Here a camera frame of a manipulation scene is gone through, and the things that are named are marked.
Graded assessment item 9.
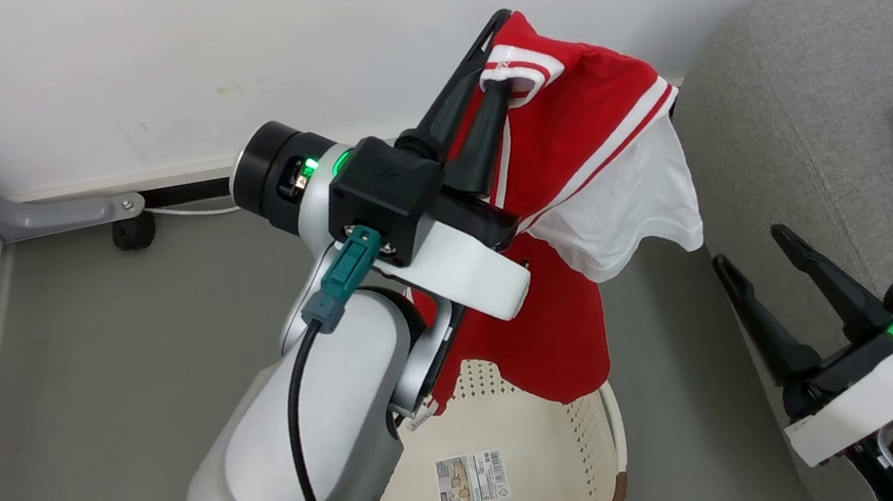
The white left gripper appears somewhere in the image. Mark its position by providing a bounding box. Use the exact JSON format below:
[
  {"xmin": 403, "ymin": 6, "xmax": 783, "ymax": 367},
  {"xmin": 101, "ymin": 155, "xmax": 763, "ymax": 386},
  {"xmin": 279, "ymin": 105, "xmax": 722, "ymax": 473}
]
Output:
[{"xmin": 342, "ymin": 9, "xmax": 553, "ymax": 338}]

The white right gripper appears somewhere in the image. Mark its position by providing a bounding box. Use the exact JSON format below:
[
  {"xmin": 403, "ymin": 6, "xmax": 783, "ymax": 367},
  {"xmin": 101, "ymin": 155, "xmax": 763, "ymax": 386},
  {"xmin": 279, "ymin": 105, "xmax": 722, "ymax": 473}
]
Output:
[{"xmin": 709, "ymin": 209, "xmax": 893, "ymax": 478}]

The red white jersey shirt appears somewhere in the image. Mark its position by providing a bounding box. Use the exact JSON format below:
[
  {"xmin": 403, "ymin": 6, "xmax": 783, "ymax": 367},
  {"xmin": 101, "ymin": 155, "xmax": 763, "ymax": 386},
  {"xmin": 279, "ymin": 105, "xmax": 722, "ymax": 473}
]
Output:
[{"xmin": 375, "ymin": 0, "xmax": 725, "ymax": 423}]

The cream perforated laundry basket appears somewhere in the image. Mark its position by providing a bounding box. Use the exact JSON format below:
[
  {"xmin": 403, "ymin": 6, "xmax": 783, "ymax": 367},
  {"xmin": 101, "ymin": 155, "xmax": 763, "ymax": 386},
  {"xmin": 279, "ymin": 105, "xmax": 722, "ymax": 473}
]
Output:
[{"xmin": 329, "ymin": 340, "xmax": 636, "ymax": 501}]

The grey fabric sofa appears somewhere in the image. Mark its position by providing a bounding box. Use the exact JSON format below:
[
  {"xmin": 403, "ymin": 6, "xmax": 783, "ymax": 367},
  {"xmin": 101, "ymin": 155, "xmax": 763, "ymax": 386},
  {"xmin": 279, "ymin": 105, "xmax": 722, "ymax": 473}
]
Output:
[{"xmin": 655, "ymin": 0, "xmax": 893, "ymax": 501}]

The black caster wheel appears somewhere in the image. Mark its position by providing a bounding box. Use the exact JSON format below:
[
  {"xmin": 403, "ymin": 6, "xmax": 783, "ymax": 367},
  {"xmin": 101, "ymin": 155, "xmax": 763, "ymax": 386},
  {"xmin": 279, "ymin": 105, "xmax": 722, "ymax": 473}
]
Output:
[{"xmin": 110, "ymin": 211, "xmax": 160, "ymax": 253}]

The printed label sticker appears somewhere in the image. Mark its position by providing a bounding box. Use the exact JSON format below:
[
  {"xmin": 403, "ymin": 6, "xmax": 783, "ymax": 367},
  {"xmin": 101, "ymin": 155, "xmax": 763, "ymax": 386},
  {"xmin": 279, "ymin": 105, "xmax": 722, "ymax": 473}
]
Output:
[{"xmin": 434, "ymin": 448, "xmax": 512, "ymax": 501}]

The teal left camera connector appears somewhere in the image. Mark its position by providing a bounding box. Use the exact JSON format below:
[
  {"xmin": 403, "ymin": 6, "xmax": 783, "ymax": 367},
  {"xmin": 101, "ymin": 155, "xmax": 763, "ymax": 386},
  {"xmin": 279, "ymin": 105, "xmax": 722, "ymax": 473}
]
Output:
[{"xmin": 291, "ymin": 223, "xmax": 394, "ymax": 337}]

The white floor cable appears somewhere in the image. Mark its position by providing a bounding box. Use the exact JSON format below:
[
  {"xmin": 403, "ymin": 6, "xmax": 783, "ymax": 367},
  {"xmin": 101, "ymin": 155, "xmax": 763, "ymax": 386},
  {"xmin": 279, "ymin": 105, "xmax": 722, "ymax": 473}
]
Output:
[{"xmin": 145, "ymin": 194, "xmax": 242, "ymax": 225}]

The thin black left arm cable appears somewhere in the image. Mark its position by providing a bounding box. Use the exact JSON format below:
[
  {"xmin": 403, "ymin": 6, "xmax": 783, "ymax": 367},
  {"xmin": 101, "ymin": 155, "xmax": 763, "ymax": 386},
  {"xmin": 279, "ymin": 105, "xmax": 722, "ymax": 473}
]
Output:
[{"xmin": 274, "ymin": 322, "xmax": 355, "ymax": 501}]

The grey metal frame leg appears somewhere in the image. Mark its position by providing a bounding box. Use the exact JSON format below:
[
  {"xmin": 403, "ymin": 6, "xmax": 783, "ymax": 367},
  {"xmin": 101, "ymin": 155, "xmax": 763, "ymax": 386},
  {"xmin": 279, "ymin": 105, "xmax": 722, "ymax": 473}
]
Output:
[{"xmin": 0, "ymin": 117, "xmax": 149, "ymax": 245}]

